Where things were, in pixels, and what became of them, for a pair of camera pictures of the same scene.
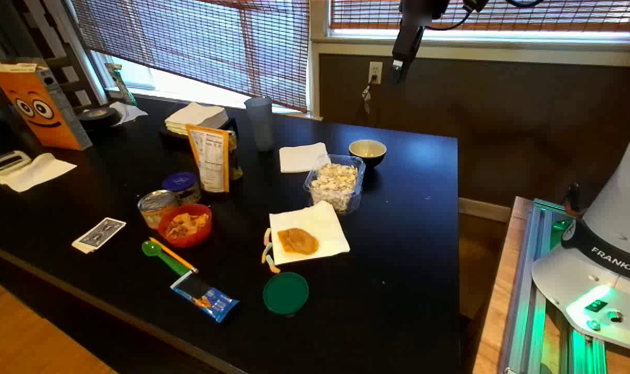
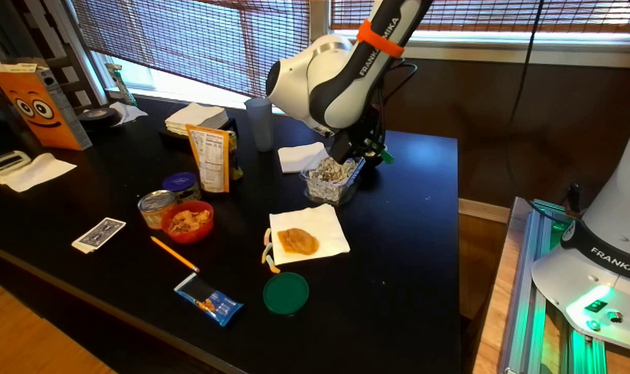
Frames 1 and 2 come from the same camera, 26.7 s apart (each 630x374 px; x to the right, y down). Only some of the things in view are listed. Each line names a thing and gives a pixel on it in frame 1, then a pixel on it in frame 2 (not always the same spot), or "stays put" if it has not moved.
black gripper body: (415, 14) → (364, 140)
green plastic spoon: (151, 248) → (387, 157)
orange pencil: (172, 253) stays put
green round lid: (286, 294) stays put
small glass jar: (153, 207) stays put
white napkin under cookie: (316, 218) stays put
